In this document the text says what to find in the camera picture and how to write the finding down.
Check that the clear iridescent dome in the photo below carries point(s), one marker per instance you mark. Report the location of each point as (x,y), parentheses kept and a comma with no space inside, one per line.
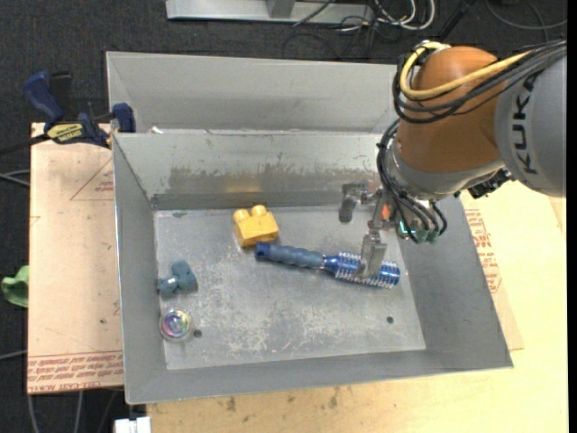
(176,324)

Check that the grey-blue toy block piece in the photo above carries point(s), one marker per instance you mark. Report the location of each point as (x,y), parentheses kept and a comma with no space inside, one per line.
(178,278)

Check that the yellow toy building brick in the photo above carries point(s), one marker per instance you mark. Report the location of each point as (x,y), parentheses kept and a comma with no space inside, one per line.
(253,227)

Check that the grey metal bin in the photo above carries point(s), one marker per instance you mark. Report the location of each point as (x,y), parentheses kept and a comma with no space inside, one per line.
(288,314)

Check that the brown cardboard board red print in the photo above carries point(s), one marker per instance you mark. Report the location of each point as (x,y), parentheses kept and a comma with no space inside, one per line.
(72,251)

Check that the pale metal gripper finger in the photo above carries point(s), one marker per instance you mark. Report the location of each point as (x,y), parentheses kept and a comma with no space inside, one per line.
(380,257)
(368,255)

